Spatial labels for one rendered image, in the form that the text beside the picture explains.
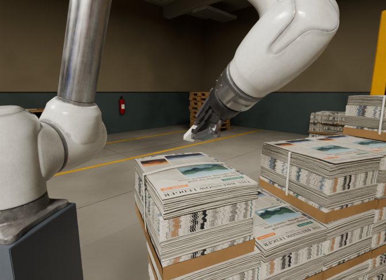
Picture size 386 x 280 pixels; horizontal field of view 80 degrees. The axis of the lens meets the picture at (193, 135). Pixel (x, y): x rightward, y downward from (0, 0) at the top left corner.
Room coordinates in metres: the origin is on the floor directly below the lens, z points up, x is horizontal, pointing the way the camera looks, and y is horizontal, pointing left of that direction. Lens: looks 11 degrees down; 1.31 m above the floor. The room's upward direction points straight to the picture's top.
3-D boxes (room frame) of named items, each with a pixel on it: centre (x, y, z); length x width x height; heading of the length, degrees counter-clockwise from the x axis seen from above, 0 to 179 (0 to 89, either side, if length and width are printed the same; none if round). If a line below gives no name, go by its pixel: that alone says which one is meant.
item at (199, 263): (0.63, -0.02, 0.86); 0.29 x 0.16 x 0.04; 114
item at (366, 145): (1.10, -0.80, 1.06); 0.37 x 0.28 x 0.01; 22
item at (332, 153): (0.98, -0.55, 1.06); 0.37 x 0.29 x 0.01; 22
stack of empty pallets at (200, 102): (7.75, -0.59, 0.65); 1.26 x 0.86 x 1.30; 138
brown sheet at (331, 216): (0.99, -0.54, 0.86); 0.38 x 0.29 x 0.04; 22
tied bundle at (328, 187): (1.00, -0.54, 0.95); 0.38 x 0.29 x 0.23; 22
